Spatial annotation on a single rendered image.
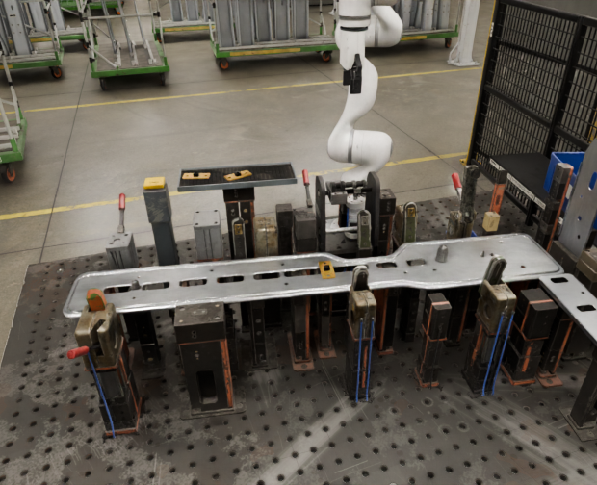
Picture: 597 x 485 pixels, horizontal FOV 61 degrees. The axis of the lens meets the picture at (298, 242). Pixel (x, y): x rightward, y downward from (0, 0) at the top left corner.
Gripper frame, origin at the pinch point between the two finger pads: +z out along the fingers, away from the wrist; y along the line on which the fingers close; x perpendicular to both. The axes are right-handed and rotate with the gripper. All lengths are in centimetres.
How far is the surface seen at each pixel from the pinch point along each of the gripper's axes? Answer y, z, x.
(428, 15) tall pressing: -726, 91, 299
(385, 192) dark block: 3.6, 32.7, 11.4
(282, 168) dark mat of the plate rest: -11.1, 28.7, -19.3
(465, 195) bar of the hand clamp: 11.1, 31.9, 34.1
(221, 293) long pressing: 32, 45, -41
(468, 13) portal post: -613, 74, 316
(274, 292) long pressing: 33, 45, -27
